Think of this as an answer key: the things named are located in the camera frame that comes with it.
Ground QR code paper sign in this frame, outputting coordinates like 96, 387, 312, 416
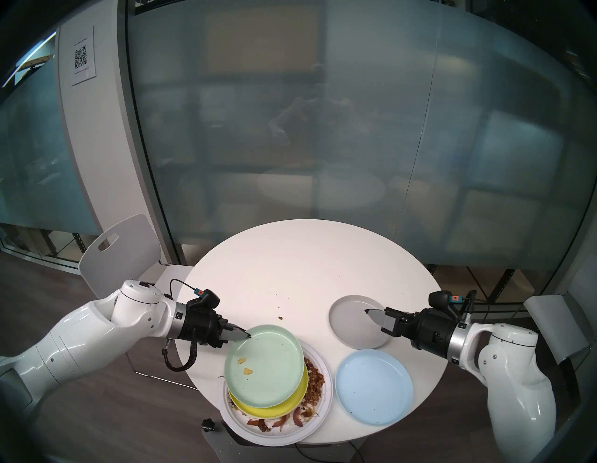
70, 26, 97, 87

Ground large white paper plate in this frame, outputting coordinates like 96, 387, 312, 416
222, 340, 334, 444

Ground thick black looped cable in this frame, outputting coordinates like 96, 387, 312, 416
162, 341, 199, 373

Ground mint green plastic plate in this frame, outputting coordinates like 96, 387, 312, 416
224, 324, 305, 409

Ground brown food leftovers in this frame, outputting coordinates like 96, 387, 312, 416
226, 357, 327, 432

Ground grey plastic plate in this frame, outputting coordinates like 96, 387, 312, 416
329, 295, 392, 350

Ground thin black camera cable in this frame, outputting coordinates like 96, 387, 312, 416
169, 279, 200, 300
459, 288, 481, 323

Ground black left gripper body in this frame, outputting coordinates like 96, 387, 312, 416
179, 302, 223, 348

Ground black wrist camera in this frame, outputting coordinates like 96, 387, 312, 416
189, 289, 221, 309
428, 289, 467, 311

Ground metal storage rack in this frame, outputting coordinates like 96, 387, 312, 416
0, 223, 101, 274
429, 264, 558, 309

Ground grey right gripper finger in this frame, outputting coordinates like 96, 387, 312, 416
365, 306, 403, 323
366, 311, 401, 337

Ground black floor cable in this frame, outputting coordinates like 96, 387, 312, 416
294, 441, 365, 463

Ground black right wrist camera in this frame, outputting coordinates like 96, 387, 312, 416
428, 289, 467, 311

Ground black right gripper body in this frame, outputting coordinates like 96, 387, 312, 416
396, 307, 461, 361

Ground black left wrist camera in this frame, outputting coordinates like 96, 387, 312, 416
189, 289, 221, 309

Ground white plastic chair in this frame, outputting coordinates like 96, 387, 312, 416
78, 214, 199, 390
523, 292, 590, 365

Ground yellow plastic plate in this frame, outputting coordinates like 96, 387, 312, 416
228, 364, 309, 419

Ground linear ceiling light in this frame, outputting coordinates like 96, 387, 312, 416
2, 33, 57, 88

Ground light blue plastic plate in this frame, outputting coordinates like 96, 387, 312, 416
335, 349, 414, 426

